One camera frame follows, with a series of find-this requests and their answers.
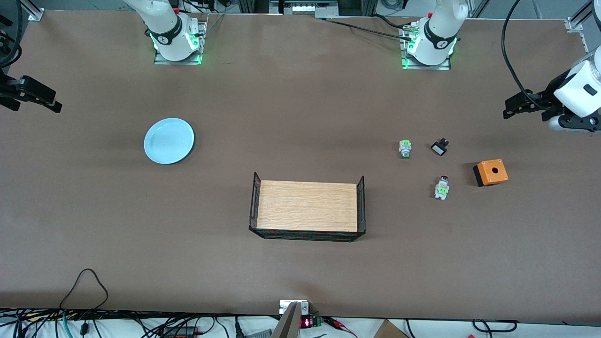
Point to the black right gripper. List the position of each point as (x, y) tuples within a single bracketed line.
[(9, 88)]

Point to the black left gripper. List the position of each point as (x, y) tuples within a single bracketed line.
[(546, 98)]

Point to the red push button switch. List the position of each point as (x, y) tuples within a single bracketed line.
[(441, 189)]

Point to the light blue plate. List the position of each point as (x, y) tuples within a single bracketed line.
[(169, 141)]

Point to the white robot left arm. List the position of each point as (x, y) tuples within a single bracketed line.
[(441, 28)]

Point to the orange button box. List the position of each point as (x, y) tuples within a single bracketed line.
[(493, 172)]

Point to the white power strip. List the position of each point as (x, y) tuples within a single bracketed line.
[(305, 8)]

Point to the brown cardboard piece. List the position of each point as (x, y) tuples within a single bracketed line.
[(389, 331)]

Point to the red LED display module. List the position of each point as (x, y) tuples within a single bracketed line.
[(306, 323)]

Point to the black rectangular switch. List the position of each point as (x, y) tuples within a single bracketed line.
[(439, 149)]

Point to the green push button switch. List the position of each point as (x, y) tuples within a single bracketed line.
[(405, 148)]

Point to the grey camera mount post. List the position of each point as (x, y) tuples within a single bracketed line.
[(288, 324)]

